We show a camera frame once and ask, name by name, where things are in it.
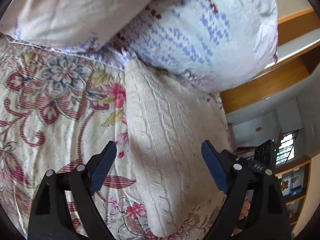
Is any cream knitted garment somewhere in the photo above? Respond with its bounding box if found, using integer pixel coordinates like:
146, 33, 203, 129
125, 60, 231, 237

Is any window with bars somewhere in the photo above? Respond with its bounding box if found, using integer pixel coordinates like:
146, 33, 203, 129
276, 128, 305, 166

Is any wooden bookshelf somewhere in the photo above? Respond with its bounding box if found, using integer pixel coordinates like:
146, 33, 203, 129
276, 155, 311, 232

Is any floral bed quilt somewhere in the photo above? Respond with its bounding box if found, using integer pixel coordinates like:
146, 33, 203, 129
0, 36, 233, 240

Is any blue patterned white pillow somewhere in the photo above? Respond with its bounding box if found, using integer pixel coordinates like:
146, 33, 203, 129
99, 0, 278, 92

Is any pink white pillow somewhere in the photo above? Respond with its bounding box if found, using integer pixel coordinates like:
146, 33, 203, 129
1, 0, 151, 52

